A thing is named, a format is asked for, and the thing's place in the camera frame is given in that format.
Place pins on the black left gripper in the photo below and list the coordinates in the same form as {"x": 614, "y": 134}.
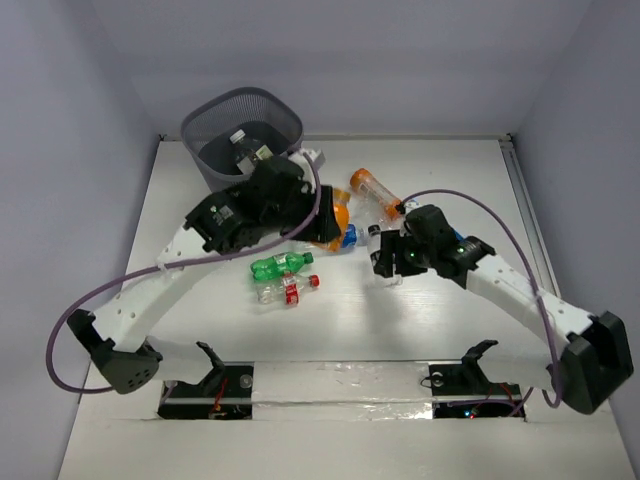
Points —
{"x": 310, "y": 220}

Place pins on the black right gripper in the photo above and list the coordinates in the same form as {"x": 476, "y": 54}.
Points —
{"x": 392, "y": 242}

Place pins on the clear bottle black label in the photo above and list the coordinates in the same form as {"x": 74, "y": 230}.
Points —
{"x": 381, "y": 259}

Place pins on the orange juice bottle brown cap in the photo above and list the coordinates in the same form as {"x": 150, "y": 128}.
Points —
{"x": 342, "y": 217}

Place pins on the clear apple juice bottle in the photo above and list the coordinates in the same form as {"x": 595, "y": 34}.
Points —
{"x": 248, "y": 152}

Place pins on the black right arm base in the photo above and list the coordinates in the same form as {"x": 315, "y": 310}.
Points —
{"x": 462, "y": 391}

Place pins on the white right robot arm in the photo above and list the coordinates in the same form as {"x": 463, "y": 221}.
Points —
{"x": 590, "y": 356}

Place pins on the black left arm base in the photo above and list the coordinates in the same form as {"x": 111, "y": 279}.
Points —
{"x": 224, "y": 393}

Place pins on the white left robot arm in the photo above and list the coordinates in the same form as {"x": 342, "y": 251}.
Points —
{"x": 117, "y": 334}

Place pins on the grey mesh waste bin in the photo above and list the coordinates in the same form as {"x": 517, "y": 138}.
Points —
{"x": 206, "y": 131}

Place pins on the clear bottle blue label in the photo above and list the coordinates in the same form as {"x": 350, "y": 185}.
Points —
{"x": 354, "y": 237}

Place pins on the long orange capped bottle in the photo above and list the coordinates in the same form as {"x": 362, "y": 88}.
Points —
{"x": 364, "y": 183}

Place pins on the green soda bottle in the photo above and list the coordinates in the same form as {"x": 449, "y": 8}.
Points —
{"x": 275, "y": 266}

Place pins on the clear bottle red label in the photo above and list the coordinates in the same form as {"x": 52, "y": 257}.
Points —
{"x": 286, "y": 288}

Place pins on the metal rail right wall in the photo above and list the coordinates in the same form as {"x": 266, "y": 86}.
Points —
{"x": 538, "y": 248}

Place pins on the silver taped front rail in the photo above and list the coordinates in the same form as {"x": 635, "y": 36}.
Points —
{"x": 340, "y": 391}

